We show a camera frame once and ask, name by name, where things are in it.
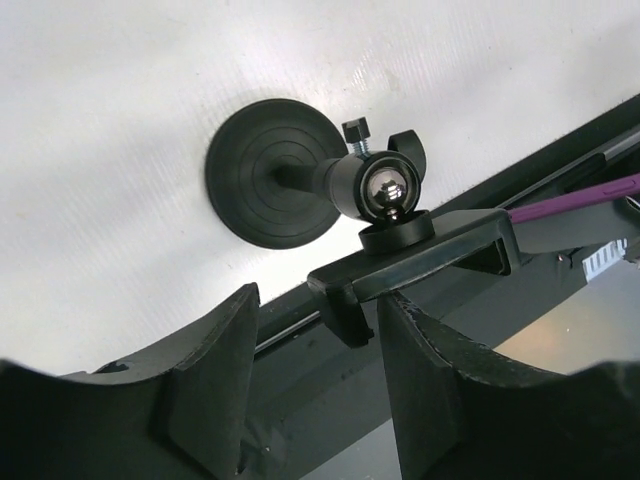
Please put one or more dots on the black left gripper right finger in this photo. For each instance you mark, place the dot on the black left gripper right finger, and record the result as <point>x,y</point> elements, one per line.
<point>460,410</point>

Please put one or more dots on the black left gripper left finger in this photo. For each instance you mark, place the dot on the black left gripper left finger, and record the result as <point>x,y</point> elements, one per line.
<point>173,410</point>

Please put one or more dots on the black phone stand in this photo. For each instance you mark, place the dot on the black phone stand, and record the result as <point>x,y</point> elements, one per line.
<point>279,174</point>

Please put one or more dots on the white cable duct right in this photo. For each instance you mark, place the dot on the white cable duct right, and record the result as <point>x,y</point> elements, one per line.
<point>605,257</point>

